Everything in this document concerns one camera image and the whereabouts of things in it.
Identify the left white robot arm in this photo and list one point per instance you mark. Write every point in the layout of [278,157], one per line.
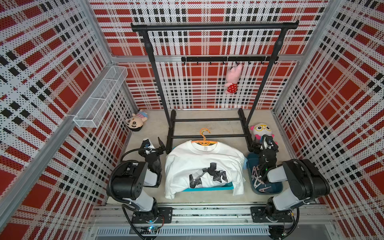
[139,168]

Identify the dark teal clothespin bin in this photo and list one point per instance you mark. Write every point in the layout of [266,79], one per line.
[259,186]

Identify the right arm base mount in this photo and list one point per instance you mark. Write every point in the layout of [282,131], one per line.
[262,215]

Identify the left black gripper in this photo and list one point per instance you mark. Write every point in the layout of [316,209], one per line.
[154,151]

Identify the white owl plush toy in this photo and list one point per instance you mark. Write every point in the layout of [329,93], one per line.
[261,129]

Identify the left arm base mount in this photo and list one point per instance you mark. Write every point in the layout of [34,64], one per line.
[155,216]

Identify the orange plastic hanger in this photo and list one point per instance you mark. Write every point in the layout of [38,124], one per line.
[205,142]

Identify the black wall hook rail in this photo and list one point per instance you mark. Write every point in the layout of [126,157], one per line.
[262,59]

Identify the white wire mesh basket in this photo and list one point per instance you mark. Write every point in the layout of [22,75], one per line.
[93,111]

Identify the white printed t-shirt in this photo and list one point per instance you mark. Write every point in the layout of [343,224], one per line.
[193,166]

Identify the pink pig plush toy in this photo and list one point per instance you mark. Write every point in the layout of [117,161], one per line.
[232,79]

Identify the teal flat tray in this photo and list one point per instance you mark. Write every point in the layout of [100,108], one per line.
[228,186]

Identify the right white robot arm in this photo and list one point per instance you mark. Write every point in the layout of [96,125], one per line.
[305,181]

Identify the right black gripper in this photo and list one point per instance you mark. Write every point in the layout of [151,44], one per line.
[267,151]

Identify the aluminium front rail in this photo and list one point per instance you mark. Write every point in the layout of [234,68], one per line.
[212,221]

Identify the black-haired boy doll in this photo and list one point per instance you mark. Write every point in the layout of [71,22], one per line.
[136,122]

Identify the black clothes rack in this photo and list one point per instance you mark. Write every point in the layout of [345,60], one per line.
[144,30]

